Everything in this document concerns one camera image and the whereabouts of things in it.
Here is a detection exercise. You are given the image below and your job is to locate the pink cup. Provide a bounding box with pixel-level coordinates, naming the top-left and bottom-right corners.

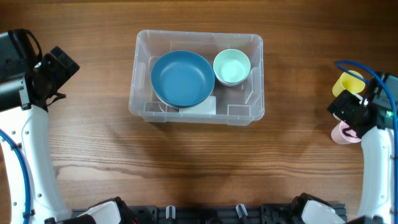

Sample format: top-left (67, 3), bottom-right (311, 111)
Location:
top-left (331, 121), bottom-right (361, 144)

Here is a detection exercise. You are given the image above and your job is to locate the yellow cup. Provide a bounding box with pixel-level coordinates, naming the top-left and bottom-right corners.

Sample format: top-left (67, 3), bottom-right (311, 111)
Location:
top-left (332, 72), bottom-right (366, 97)

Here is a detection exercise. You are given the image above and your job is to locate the dark blue bowl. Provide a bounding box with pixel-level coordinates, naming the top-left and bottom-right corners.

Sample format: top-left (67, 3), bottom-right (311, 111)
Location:
top-left (154, 91), bottom-right (211, 109)
top-left (150, 50), bottom-right (215, 104)

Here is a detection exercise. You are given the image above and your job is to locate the mint green small bowl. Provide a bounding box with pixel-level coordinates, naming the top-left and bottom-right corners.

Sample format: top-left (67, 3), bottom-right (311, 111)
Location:
top-left (213, 49), bottom-right (251, 82)

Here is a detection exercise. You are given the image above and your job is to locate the cream large bowl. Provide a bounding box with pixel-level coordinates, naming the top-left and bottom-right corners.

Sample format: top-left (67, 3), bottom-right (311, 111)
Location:
top-left (158, 96), bottom-right (216, 109)

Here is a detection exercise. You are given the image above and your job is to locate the cream cup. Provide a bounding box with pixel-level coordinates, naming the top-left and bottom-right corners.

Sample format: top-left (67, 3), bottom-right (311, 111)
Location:
top-left (333, 93), bottom-right (368, 121)

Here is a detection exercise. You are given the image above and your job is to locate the light blue small bowl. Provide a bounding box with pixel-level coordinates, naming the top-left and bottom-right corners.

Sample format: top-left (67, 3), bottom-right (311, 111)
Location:
top-left (217, 78), bottom-right (246, 86)

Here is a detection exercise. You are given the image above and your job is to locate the pink small bowl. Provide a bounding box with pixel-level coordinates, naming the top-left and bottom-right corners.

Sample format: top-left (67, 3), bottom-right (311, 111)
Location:
top-left (220, 82), bottom-right (245, 87)

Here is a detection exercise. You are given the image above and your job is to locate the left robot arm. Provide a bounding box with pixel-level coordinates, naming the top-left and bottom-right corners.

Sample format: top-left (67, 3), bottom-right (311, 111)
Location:
top-left (1, 29), bottom-right (139, 223)

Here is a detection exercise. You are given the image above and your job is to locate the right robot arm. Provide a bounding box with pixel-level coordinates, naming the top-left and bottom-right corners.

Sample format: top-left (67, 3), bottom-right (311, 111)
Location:
top-left (327, 70), bottom-right (397, 223)

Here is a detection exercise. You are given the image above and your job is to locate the clear plastic storage container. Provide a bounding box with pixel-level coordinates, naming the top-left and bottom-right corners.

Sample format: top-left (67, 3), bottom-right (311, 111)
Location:
top-left (128, 30), bottom-right (265, 126)

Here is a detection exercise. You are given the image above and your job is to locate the left blue cable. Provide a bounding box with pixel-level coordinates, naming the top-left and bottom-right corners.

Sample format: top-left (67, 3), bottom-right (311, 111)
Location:
top-left (0, 129), bottom-right (32, 224)

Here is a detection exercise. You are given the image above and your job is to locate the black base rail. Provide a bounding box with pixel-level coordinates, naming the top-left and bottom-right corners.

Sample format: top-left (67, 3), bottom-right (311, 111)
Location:
top-left (70, 203), bottom-right (348, 224)

